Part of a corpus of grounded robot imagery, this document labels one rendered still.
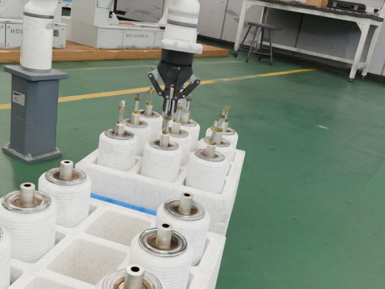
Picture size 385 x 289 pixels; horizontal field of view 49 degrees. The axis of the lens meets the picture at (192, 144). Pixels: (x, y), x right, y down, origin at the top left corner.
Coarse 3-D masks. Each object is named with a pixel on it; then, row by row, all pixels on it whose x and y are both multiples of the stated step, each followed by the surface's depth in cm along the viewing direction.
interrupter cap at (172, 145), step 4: (152, 140) 106; (156, 140) 106; (152, 144) 103; (156, 144) 103; (168, 144) 106; (172, 144) 105; (176, 144) 106; (156, 148) 101; (160, 148) 101; (164, 148) 102; (168, 148) 102; (172, 148) 103; (176, 148) 103
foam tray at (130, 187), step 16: (96, 160) 109; (240, 160) 124; (96, 176) 102; (112, 176) 101; (128, 176) 101; (144, 176) 102; (96, 192) 104; (112, 192) 103; (128, 192) 102; (144, 192) 101; (160, 192) 100; (176, 192) 99; (192, 192) 98; (208, 192) 100; (224, 192) 101; (208, 208) 99; (224, 208) 98; (224, 224) 99
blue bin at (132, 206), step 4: (92, 196) 102; (96, 196) 102; (100, 196) 102; (104, 196) 102; (104, 200) 102; (108, 200) 101; (112, 200) 101; (116, 200) 101; (116, 204) 101; (120, 204) 101; (124, 204) 101; (128, 204) 100; (132, 204) 101; (132, 208) 100; (136, 208) 100; (140, 208) 100; (144, 208) 100; (144, 212) 100; (148, 212) 100; (152, 212) 99; (156, 212) 99
